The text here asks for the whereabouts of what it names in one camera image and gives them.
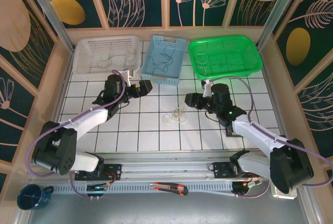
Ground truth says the yellow-green cable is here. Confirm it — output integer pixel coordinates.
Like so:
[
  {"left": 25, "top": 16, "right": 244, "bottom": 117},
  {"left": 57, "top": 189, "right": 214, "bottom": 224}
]
[
  {"left": 124, "top": 48, "right": 138, "bottom": 64},
  {"left": 96, "top": 53, "right": 117, "bottom": 69}
]

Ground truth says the pile of rubber bands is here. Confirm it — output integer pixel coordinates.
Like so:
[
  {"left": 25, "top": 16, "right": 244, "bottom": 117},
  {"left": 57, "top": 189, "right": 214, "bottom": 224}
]
[{"left": 178, "top": 106, "right": 188, "bottom": 125}]

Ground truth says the blue perforated plastic basket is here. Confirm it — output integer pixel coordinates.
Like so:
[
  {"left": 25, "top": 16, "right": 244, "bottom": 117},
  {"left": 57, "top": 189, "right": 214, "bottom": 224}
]
[{"left": 141, "top": 35, "right": 188, "bottom": 86}]

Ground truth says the green plastic mesh basket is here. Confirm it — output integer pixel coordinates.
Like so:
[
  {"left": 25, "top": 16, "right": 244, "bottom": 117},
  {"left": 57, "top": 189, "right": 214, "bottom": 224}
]
[{"left": 187, "top": 34, "right": 263, "bottom": 82}]

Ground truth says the white plastic mesh basket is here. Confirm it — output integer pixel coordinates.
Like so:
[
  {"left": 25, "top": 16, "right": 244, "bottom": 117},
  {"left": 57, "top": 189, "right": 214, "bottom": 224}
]
[{"left": 73, "top": 35, "right": 141, "bottom": 76}]

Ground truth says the orange black utility knife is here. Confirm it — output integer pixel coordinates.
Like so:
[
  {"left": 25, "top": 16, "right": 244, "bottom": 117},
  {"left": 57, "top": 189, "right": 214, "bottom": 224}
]
[{"left": 150, "top": 182, "right": 189, "bottom": 196}]

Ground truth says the black controller board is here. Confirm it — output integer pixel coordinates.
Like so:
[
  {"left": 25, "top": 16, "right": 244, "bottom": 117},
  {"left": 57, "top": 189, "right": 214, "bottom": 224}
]
[
  {"left": 85, "top": 181, "right": 117, "bottom": 199},
  {"left": 232, "top": 177, "right": 264, "bottom": 196}
]

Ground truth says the white flat device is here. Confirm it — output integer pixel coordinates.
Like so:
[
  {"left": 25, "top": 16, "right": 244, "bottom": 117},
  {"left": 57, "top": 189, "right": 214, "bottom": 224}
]
[{"left": 270, "top": 182, "right": 298, "bottom": 200}]

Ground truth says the dark blue mug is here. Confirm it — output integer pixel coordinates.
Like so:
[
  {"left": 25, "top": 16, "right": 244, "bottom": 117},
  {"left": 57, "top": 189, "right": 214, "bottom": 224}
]
[{"left": 17, "top": 184, "right": 55, "bottom": 210}]

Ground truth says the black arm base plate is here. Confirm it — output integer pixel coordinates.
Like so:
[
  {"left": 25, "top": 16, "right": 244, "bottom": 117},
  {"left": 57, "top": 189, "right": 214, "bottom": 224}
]
[
  {"left": 212, "top": 161, "right": 261, "bottom": 180},
  {"left": 74, "top": 163, "right": 122, "bottom": 181}
]

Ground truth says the aluminium linear rail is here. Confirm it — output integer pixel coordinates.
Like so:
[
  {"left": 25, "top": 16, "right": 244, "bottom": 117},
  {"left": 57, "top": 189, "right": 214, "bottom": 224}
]
[{"left": 25, "top": 153, "right": 273, "bottom": 183}]

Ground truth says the perforated grey cable duct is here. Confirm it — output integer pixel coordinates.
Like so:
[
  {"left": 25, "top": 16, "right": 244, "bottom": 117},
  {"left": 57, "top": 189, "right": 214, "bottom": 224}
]
[{"left": 50, "top": 182, "right": 235, "bottom": 195}]

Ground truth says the aluminium frame post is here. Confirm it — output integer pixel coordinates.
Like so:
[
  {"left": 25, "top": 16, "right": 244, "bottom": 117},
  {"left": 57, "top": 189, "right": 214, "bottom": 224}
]
[
  {"left": 256, "top": 0, "right": 304, "bottom": 49},
  {"left": 21, "top": 0, "right": 76, "bottom": 54}
]

